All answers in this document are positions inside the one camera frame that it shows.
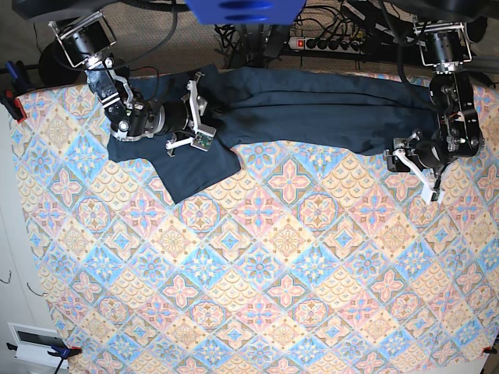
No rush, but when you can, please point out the black round stool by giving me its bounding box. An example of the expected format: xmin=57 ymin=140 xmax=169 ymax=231
xmin=38 ymin=40 xmax=86 ymax=88

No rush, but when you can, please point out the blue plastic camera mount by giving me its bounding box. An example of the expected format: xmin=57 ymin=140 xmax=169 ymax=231
xmin=185 ymin=0 xmax=306 ymax=26

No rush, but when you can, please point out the white power strip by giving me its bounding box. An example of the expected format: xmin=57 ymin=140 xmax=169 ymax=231
xmin=288 ymin=37 xmax=360 ymax=53

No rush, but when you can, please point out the orange right corner clamp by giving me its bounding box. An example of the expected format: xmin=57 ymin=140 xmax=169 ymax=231
xmin=482 ymin=347 xmax=498 ymax=355

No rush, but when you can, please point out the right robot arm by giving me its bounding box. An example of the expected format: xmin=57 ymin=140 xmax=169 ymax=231
xmin=48 ymin=10 xmax=217 ymax=157

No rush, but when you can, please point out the dark blue t-shirt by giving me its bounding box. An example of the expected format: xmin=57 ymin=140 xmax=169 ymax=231
xmin=107 ymin=65 xmax=438 ymax=203

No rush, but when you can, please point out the blue orange bottom clamp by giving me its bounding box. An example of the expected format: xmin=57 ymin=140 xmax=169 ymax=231
xmin=6 ymin=343 xmax=82 ymax=369

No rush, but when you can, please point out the patterned tablecloth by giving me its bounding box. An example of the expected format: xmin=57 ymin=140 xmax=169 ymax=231
xmin=9 ymin=86 xmax=498 ymax=373

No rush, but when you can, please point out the white wall outlet box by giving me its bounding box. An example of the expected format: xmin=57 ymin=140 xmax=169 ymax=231
xmin=8 ymin=323 xmax=63 ymax=368

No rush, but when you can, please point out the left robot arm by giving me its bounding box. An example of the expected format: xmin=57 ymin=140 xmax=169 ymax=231
xmin=384 ymin=16 xmax=484 ymax=204

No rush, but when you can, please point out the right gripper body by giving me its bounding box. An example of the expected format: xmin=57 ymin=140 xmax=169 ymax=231
xmin=165 ymin=71 xmax=217 ymax=156

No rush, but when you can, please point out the black cable bundle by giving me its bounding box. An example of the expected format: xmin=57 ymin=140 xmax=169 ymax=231
xmin=212 ymin=23 xmax=285 ymax=71

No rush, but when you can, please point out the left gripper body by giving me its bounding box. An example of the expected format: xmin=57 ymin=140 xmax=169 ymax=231
xmin=388 ymin=129 xmax=444 ymax=205

